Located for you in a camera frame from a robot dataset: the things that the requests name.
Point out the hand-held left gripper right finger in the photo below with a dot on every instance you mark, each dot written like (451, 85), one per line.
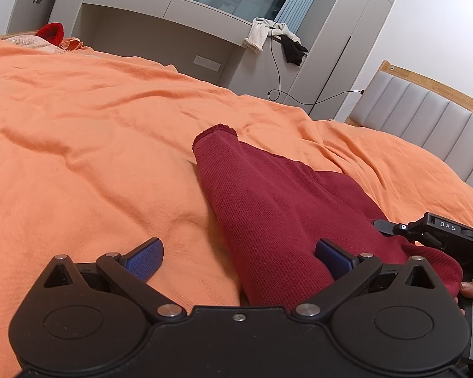
(331, 260)

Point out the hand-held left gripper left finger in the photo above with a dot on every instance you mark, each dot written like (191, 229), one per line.
(146, 262)

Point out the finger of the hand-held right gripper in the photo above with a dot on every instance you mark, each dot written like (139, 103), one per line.
(384, 226)

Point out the dark red sweater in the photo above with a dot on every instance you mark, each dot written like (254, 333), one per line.
(268, 212)

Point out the grey padded wooden headboard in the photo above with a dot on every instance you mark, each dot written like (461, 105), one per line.
(429, 126)

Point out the orange bed blanket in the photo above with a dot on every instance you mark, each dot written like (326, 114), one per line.
(82, 145)

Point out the black garment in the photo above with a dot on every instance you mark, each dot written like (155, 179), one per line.
(293, 51)

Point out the tall grey closed wardrobe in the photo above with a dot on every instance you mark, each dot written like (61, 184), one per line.
(350, 27)

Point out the small orange garment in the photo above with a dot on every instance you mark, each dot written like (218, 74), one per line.
(73, 44)

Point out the white garment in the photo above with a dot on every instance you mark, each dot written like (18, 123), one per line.
(256, 33)

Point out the red knit hat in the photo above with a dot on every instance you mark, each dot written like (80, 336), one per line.
(51, 32)

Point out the beige patterned cloth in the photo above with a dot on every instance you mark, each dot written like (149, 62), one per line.
(27, 41)

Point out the grey window sill cabinet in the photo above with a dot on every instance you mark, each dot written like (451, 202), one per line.
(201, 12)

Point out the grey wardrobe with open door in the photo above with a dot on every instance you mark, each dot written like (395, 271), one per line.
(19, 8)

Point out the white wall socket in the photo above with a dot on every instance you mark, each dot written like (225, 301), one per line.
(208, 63)

